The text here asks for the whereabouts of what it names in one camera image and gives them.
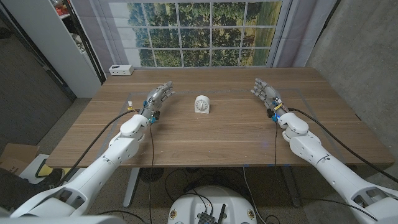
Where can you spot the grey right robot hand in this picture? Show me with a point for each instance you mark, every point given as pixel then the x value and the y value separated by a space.
pixel 269 95

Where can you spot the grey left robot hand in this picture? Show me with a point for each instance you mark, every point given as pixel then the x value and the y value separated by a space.
pixel 155 98

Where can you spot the white kitchen timer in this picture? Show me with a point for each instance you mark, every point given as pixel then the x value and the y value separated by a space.
pixel 202 105

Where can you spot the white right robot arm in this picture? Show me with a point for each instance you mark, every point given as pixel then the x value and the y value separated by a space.
pixel 335 174

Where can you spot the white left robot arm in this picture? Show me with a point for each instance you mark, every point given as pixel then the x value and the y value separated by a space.
pixel 93 177

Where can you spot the white power strip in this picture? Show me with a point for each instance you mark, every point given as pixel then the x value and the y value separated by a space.
pixel 121 70

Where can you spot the printed window backdrop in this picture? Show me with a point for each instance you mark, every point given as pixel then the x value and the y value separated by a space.
pixel 192 37

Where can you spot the black backdrop stand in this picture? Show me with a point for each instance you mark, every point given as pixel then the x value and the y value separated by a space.
pixel 94 60

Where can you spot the round black floor base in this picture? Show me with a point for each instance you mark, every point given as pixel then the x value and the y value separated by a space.
pixel 151 175

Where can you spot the white table leg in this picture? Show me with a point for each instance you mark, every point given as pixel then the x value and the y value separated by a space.
pixel 130 189

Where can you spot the grey table leg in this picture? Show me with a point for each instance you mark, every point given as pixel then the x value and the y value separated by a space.
pixel 292 189

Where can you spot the white cabinet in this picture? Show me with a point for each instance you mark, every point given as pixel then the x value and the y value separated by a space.
pixel 56 46

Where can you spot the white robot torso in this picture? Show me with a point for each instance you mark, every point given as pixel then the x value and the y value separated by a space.
pixel 192 208

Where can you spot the black antenna module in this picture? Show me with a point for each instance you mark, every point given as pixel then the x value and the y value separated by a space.
pixel 206 217

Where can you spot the white yellow floor mat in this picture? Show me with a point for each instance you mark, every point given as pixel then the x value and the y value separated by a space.
pixel 34 171

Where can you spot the brown cardboard box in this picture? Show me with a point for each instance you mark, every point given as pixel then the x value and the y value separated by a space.
pixel 15 155

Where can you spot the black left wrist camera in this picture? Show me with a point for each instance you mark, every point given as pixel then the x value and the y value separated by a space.
pixel 155 115

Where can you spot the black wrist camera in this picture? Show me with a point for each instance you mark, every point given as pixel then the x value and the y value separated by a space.
pixel 155 115
pixel 270 113

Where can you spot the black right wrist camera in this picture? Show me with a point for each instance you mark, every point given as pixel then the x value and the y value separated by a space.
pixel 270 113

